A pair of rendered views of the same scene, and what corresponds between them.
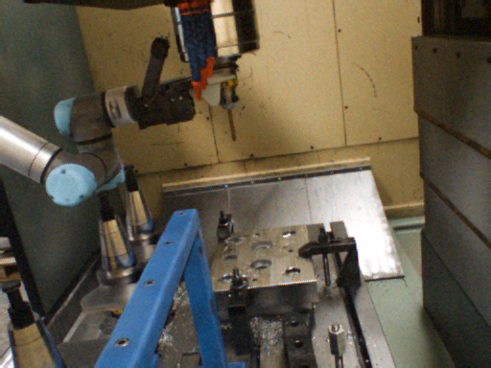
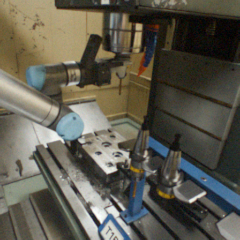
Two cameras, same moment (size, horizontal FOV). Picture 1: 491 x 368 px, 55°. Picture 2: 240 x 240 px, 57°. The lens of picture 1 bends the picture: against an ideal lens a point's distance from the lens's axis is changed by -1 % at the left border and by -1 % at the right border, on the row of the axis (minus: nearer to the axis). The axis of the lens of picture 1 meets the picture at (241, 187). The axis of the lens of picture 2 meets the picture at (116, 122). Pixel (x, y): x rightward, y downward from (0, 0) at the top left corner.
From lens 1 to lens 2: 65 cm
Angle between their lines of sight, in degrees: 39
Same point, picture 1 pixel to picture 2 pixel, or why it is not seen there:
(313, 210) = not seen: hidden behind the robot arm
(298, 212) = not seen: hidden behind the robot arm
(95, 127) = (58, 86)
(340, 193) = (86, 112)
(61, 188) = (71, 129)
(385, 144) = (102, 89)
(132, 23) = not seen: outside the picture
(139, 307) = (224, 192)
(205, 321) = (140, 188)
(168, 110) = (100, 78)
